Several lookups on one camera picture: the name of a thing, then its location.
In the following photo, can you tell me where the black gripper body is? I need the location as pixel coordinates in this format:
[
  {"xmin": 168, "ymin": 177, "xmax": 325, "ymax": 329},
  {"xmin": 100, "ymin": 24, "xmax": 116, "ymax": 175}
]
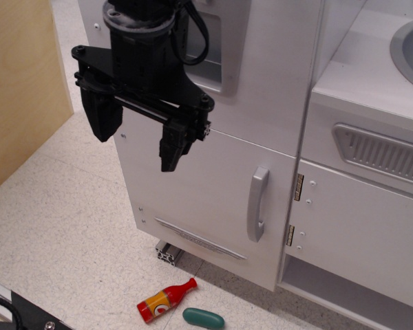
[{"xmin": 72, "ymin": 23, "xmax": 214, "ymax": 141}]

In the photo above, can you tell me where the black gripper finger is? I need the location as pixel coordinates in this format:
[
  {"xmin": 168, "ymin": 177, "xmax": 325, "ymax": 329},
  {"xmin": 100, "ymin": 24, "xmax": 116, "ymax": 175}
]
[
  {"xmin": 81, "ymin": 88, "xmax": 123, "ymax": 142},
  {"xmin": 159, "ymin": 120, "xmax": 193, "ymax": 172}
]

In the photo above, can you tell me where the white fridge door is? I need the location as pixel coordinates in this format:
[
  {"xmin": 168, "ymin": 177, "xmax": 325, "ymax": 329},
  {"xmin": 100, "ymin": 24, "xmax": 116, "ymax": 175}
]
[{"xmin": 114, "ymin": 110, "xmax": 295, "ymax": 290}]

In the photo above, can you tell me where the silver fridge door handle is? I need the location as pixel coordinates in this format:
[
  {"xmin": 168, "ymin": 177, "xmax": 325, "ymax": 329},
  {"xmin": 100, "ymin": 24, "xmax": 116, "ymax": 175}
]
[{"xmin": 246, "ymin": 166, "xmax": 269, "ymax": 243}]

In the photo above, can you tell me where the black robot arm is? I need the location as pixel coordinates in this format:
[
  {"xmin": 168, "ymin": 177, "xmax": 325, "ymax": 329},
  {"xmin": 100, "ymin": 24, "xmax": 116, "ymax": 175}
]
[{"xmin": 72, "ymin": 1, "xmax": 215, "ymax": 172}]

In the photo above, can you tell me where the white toy fridge cabinet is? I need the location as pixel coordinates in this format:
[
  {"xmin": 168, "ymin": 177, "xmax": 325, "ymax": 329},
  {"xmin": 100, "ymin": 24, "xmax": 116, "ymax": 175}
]
[{"xmin": 77, "ymin": 0, "xmax": 328, "ymax": 292}]

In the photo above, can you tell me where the plywood board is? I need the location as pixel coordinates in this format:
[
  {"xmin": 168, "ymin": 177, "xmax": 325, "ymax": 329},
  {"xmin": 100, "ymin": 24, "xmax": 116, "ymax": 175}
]
[{"xmin": 0, "ymin": 1, "xmax": 73, "ymax": 185}]

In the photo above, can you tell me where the aluminium extrusion foot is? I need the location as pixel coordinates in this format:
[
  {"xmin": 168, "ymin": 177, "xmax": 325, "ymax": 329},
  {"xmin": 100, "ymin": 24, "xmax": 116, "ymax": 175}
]
[{"xmin": 155, "ymin": 240, "xmax": 184, "ymax": 266}]

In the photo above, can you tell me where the upper brass oven hinge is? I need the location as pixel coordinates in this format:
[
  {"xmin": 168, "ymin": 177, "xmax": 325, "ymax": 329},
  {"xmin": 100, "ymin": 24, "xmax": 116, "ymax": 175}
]
[{"xmin": 294, "ymin": 173, "xmax": 304, "ymax": 201}]

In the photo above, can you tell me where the brass oven hinge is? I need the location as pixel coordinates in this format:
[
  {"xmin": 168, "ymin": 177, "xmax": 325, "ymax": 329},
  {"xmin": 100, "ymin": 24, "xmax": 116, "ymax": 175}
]
[
  {"xmin": 286, "ymin": 225, "xmax": 295, "ymax": 246},
  {"xmin": 294, "ymin": 173, "xmax": 304, "ymax": 201}
]

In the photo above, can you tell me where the lower brass oven hinge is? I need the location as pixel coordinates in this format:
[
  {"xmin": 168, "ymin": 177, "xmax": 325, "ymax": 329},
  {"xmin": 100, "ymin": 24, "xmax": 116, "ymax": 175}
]
[{"xmin": 286, "ymin": 225, "xmax": 295, "ymax": 246}]

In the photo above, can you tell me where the red toy sauce bottle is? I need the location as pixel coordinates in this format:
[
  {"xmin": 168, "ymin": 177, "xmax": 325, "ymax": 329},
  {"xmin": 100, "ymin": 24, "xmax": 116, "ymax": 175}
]
[{"xmin": 137, "ymin": 278, "xmax": 198, "ymax": 323}]

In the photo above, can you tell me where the green toy pickle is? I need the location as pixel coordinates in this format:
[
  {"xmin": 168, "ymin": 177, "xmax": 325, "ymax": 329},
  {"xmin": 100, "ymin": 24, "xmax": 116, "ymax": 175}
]
[{"xmin": 182, "ymin": 307, "xmax": 225, "ymax": 329}]

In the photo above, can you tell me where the white toy kitchen counter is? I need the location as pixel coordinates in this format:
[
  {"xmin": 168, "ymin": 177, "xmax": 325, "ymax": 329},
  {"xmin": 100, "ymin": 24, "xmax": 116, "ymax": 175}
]
[{"xmin": 279, "ymin": 1, "xmax": 413, "ymax": 329}]

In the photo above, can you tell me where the white oven door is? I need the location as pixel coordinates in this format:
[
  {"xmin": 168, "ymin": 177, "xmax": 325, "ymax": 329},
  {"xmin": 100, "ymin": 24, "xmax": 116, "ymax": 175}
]
[{"xmin": 286, "ymin": 161, "xmax": 413, "ymax": 307}]

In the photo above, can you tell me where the silver vent panel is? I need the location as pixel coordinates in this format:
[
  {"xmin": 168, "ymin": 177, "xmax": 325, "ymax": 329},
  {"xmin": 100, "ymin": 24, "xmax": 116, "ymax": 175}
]
[{"xmin": 332, "ymin": 123, "xmax": 413, "ymax": 184}]

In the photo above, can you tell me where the grey sink basin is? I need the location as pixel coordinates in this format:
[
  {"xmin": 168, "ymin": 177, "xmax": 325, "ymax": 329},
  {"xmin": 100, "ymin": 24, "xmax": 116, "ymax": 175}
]
[{"xmin": 390, "ymin": 21, "xmax": 413, "ymax": 84}]

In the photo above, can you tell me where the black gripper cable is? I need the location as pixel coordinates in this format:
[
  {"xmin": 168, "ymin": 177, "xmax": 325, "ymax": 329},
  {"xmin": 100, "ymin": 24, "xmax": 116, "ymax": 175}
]
[{"xmin": 170, "ymin": 0, "xmax": 210, "ymax": 66}]

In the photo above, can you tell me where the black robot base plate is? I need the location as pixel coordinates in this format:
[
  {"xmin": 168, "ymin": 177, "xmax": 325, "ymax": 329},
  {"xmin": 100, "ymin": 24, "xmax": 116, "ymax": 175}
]
[{"xmin": 11, "ymin": 291, "xmax": 72, "ymax": 330}]

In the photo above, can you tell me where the black base cable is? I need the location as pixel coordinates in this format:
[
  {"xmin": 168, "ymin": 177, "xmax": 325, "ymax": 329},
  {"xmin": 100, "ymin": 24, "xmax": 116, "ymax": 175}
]
[{"xmin": 0, "ymin": 294, "xmax": 23, "ymax": 330}]

